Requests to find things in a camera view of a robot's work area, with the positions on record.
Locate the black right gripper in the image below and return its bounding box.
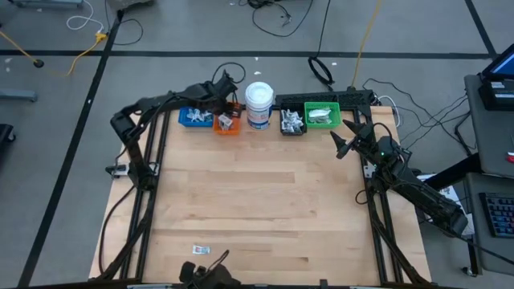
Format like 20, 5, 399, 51
330, 119, 379, 161

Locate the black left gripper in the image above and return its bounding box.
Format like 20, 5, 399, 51
208, 91, 243, 120

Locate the white disinfecting wipes canister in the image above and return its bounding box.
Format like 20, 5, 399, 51
244, 81, 275, 131

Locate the orange plastic basket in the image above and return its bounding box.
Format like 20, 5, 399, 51
213, 100, 243, 136

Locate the green plastic basket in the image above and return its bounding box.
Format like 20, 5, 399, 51
304, 101, 343, 130

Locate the blue plastic basket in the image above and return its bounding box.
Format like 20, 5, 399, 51
178, 104, 217, 128

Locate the black perforated tray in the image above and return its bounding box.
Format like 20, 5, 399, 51
275, 89, 375, 108

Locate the black plastic basket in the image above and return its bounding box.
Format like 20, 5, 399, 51
279, 102, 308, 136

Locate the black desk bar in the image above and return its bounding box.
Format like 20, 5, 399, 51
423, 153, 483, 192

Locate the grey desk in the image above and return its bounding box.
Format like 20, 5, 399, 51
464, 73, 514, 178
465, 172, 514, 277

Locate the black laptop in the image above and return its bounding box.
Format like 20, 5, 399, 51
479, 53, 514, 112

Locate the black keyboard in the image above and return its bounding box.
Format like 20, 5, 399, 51
479, 191, 514, 239

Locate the grey cart leg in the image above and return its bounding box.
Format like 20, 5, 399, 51
0, 88, 39, 103

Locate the black caster base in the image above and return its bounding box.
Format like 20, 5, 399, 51
0, 123, 17, 146

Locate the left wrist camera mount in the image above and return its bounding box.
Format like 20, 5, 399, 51
216, 70, 239, 96

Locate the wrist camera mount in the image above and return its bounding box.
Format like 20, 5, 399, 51
216, 70, 239, 96
376, 135, 403, 161

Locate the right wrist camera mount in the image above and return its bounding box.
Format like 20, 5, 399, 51
376, 135, 403, 161

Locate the black hanging cable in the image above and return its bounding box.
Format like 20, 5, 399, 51
307, 0, 336, 92

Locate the yellow hanging cable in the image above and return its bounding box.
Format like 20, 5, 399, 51
351, 0, 382, 88

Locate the black floor cable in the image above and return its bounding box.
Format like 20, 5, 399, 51
240, 0, 315, 39

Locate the yellow extension cord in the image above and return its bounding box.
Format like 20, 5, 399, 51
0, 30, 110, 78

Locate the black device with cable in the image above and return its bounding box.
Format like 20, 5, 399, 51
178, 249, 243, 289

